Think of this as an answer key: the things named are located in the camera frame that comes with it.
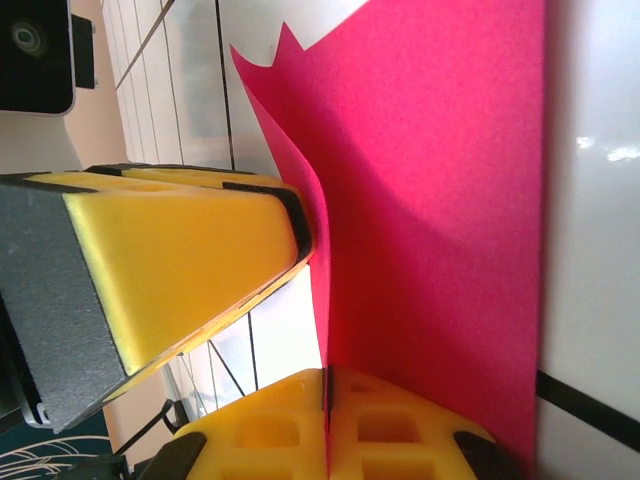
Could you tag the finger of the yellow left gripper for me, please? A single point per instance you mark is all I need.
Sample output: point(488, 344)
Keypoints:
point(200, 176)
point(190, 260)

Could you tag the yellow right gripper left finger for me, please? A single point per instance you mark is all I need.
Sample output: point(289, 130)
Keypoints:
point(220, 420)

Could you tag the pink cloth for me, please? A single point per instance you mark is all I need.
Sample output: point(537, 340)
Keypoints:
point(425, 200)

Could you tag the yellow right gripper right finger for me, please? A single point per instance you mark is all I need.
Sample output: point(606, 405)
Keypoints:
point(345, 450)

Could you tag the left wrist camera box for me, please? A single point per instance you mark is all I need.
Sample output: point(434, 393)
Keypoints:
point(30, 60)

